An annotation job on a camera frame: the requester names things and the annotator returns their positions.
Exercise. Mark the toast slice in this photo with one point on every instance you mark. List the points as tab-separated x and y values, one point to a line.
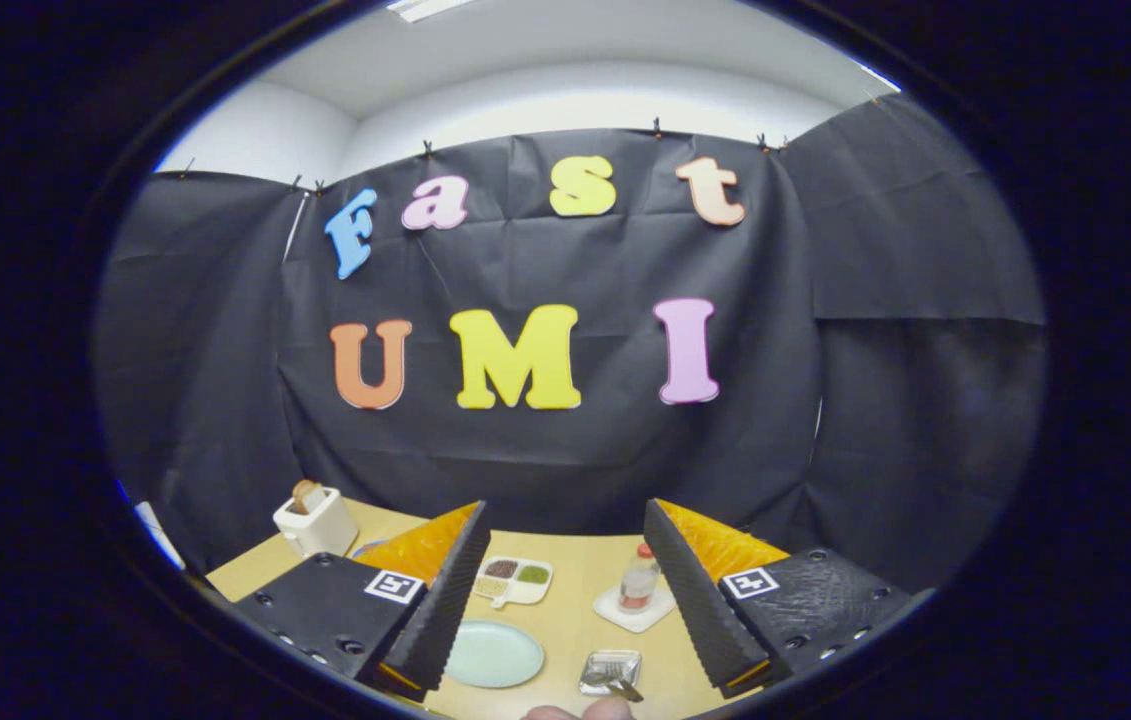
306	495

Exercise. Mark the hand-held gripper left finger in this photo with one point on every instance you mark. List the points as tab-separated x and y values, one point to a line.
435	600

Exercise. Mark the clear bottle with red cap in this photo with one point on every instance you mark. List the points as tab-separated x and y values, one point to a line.
638	585

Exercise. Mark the blue plate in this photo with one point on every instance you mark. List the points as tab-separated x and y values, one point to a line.
367	549

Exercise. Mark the white square coaster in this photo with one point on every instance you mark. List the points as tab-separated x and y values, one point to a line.
645	618

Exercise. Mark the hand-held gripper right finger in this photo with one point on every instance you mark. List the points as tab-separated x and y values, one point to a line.
695	600

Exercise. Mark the white toaster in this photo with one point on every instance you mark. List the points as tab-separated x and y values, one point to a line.
320	530

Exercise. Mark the white board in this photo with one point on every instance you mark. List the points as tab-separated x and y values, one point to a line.
160	535

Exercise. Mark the white divided dish with beans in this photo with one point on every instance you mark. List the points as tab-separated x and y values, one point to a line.
515	580

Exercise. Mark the long ceiling light panel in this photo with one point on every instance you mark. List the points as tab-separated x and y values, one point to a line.
425	8

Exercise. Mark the pale green plate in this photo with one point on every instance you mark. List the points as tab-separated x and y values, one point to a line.
495	655

